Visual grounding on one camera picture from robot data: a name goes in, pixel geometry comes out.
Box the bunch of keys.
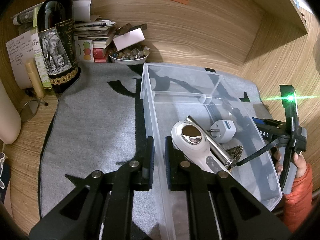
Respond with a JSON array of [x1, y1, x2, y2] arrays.
[[226, 145, 244, 162]]

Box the white travel plug adapter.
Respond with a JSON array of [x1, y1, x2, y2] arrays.
[[207, 120, 236, 144]]

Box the white handheld massager device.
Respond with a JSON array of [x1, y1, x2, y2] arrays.
[[171, 120, 230, 174]]

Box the clear plastic storage bin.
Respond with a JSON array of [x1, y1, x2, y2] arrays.
[[139, 62, 283, 240]]

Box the orange sleeve right forearm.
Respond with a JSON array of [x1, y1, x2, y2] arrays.
[[283, 164, 313, 232]]

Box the grey black patterned mat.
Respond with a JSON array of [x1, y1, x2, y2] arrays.
[[38, 63, 270, 239]]

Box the round eyeglasses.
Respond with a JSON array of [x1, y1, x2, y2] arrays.
[[20, 88, 49, 123]]

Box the beige thermos bottle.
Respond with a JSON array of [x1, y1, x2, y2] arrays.
[[0, 82, 21, 144]]

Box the white bowl of stones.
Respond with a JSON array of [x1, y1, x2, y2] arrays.
[[107, 44, 150, 66]]

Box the yellow lip balm tube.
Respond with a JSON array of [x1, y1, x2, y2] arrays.
[[25, 58, 46, 98]]

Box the green white spray bottle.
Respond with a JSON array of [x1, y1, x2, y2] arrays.
[[30, 7, 52, 91]]

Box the stack of books and papers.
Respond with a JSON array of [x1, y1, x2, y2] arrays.
[[73, 0, 116, 62]]

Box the white folded card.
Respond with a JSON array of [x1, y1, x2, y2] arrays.
[[113, 28, 145, 51]]

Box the white handwritten paper note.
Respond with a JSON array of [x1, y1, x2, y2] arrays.
[[5, 31, 34, 89]]

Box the dark elephant label wine bottle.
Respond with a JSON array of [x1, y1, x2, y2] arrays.
[[37, 0, 81, 98]]

